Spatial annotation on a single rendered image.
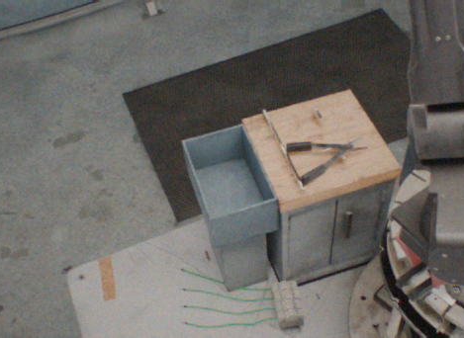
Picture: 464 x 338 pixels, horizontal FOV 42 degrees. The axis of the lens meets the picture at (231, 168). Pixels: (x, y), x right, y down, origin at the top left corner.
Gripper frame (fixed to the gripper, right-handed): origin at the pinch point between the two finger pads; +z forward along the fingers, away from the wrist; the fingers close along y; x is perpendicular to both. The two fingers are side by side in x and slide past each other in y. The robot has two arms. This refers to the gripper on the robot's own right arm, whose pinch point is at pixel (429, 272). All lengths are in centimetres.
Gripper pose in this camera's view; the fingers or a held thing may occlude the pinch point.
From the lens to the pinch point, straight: 74.5
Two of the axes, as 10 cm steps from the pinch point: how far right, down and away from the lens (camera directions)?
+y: 5.7, 6.1, -5.5
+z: 0.6, 6.4, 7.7
